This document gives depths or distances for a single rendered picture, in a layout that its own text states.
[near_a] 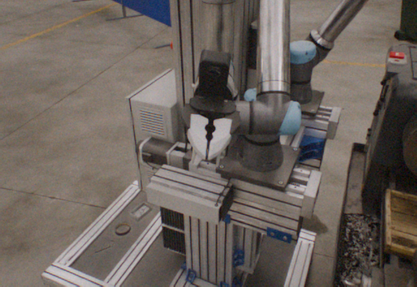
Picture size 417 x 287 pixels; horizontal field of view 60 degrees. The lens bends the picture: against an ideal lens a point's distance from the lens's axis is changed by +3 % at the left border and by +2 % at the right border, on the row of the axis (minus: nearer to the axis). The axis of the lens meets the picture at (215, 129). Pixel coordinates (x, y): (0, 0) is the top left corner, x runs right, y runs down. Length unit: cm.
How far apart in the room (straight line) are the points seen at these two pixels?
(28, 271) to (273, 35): 213
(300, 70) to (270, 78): 71
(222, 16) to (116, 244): 161
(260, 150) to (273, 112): 35
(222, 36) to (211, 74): 42
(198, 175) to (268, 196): 25
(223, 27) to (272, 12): 16
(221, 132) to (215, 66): 10
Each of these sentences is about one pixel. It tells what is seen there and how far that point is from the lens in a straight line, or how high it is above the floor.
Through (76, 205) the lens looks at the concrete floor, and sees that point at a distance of 288.
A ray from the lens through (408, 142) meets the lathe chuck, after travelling 155.
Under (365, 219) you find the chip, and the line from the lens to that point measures 191.
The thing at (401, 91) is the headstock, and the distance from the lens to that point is 163.
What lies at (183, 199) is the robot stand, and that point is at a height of 107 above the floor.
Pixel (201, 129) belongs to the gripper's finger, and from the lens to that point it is 50.
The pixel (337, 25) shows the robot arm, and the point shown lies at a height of 146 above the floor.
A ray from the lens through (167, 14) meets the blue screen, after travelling 615.
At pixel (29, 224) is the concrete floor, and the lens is 286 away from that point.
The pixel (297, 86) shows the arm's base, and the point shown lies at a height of 124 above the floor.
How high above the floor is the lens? 184
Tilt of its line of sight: 31 degrees down
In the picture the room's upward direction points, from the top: straight up
